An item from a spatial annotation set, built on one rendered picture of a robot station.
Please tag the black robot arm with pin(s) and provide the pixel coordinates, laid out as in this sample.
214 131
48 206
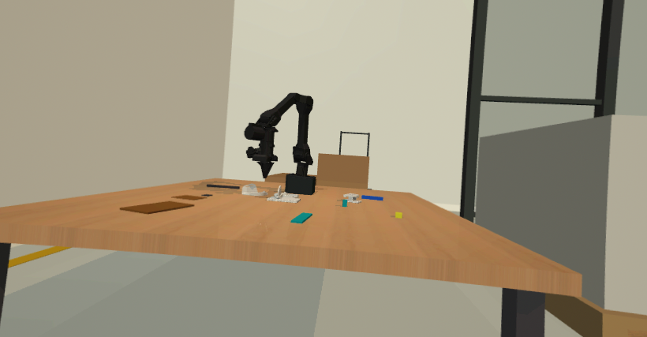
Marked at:
264 131

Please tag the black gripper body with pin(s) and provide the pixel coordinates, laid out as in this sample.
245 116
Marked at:
266 153

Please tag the teal flat plate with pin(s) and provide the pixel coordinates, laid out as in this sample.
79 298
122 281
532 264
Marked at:
301 218

